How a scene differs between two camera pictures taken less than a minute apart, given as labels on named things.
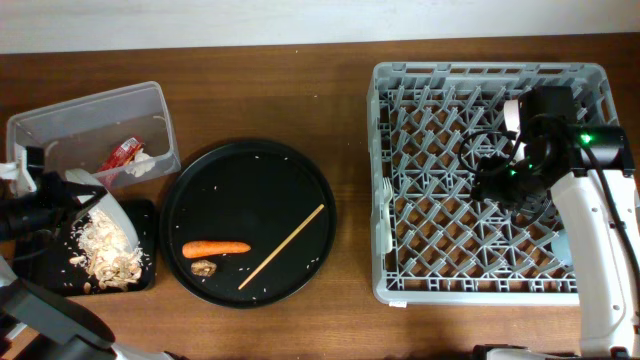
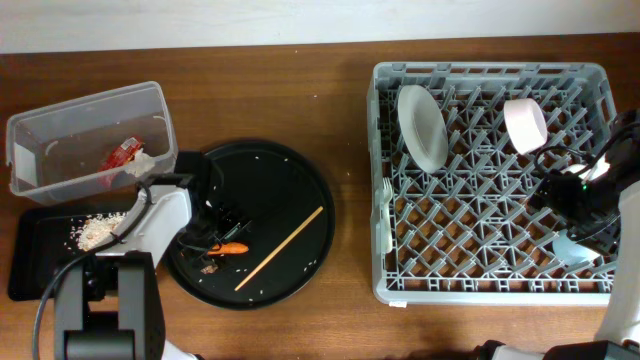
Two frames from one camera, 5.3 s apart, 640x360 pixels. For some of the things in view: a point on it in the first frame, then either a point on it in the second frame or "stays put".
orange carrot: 204,248 stays put
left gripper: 60,195 to 233,232
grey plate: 109,208 to 422,128
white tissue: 143,163 stays put
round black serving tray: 248,224 stays put
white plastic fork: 385,224 stays put
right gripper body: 509,184 to 588,209
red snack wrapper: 124,155 stays put
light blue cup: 561,246 stays put
